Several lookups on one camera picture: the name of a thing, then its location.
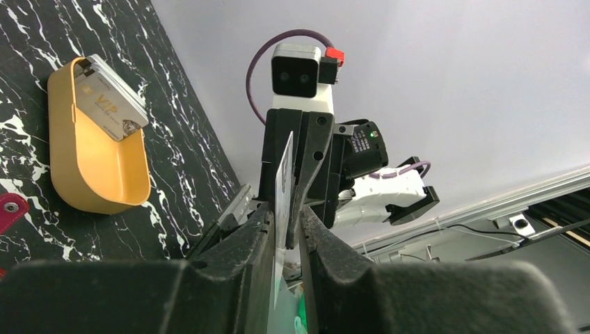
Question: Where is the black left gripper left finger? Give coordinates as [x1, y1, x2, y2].
[1, 204, 274, 333]

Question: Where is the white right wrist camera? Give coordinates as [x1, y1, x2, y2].
[271, 43, 345, 114]

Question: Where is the orange oval tray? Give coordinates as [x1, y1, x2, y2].
[47, 57, 151, 214]

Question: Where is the red leather card holder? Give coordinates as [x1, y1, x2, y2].
[1, 193, 30, 279]

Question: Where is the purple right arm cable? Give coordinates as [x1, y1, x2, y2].
[245, 29, 432, 181]

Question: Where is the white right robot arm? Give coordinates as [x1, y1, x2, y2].
[257, 109, 439, 249]

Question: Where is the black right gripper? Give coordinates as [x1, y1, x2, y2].
[257, 109, 346, 249]

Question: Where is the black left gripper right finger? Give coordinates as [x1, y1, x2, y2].
[299, 207, 577, 333]

